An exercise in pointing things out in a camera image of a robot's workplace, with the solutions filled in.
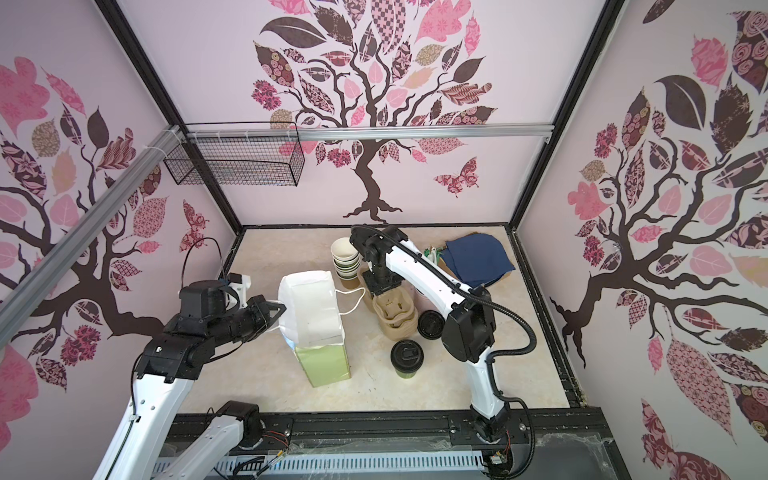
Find dark blue napkins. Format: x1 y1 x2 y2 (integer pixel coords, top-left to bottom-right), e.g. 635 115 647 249
442 233 515 287

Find stack of paper cups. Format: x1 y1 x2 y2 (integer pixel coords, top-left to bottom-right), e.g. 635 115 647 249
330 237 361 289

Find cardboard box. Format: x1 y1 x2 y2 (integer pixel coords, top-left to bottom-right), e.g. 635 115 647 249
442 247 515 287

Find green paper cup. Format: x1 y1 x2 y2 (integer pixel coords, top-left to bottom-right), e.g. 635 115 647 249
395 367 418 379

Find white slotted cable duct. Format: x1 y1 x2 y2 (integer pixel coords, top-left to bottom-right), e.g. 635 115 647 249
152 451 487 479

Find aluminium rail left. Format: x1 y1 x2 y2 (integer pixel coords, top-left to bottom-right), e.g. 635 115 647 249
1 125 183 345

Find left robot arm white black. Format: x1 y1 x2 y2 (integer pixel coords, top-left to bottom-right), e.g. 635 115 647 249
94 274 287 479

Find black wire basket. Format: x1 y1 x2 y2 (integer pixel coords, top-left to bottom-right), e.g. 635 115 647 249
164 120 305 187

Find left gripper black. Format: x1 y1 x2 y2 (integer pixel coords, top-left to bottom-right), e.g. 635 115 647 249
209 295 286 347

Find brown pulp cup carrier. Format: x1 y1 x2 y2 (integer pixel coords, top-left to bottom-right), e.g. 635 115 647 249
372 286 419 341

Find paper gift bag with handles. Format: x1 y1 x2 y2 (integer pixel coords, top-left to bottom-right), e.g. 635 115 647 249
278 270 365 388

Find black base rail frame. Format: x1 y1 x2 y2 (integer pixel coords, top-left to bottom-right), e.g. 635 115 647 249
152 403 629 479

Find black coffee lid stack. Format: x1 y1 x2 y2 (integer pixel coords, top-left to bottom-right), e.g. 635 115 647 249
417 310 445 340

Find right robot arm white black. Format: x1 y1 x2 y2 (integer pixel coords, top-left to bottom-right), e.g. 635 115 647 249
350 225 537 443

